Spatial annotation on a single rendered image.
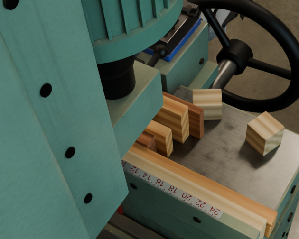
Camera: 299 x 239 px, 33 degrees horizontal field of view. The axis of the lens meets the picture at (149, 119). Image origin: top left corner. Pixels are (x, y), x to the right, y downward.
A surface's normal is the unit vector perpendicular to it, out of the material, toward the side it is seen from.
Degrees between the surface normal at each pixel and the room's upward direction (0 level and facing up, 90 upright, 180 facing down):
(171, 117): 90
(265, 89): 0
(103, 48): 90
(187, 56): 90
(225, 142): 0
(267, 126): 0
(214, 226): 90
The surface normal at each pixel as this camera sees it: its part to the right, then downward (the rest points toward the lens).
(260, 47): -0.09, -0.60
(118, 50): 0.27, 0.75
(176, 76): 0.84, 0.39
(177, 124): -0.54, 0.70
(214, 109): -0.04, 0.80
